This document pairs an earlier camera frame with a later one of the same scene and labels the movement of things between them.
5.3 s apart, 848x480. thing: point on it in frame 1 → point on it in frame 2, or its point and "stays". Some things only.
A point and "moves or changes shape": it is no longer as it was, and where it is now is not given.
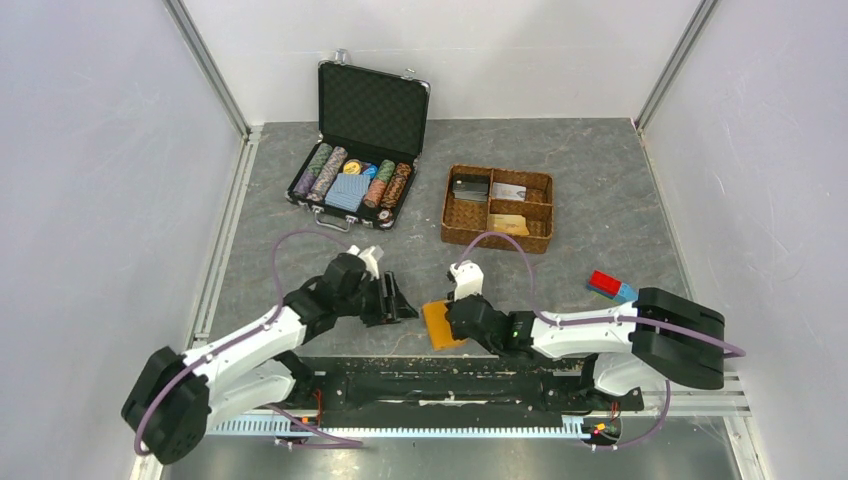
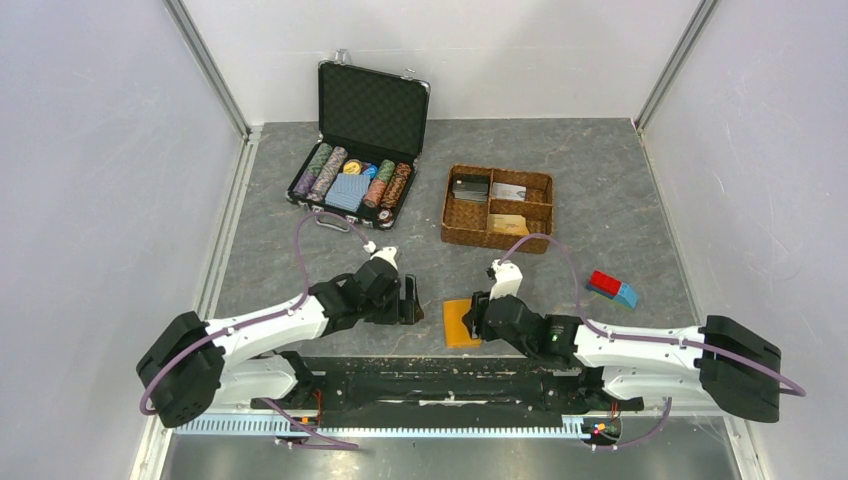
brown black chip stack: (396, 186) stays
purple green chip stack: (313, 169) stays
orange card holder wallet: (440, 331) moves or changes shape
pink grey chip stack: (327, 174) stays
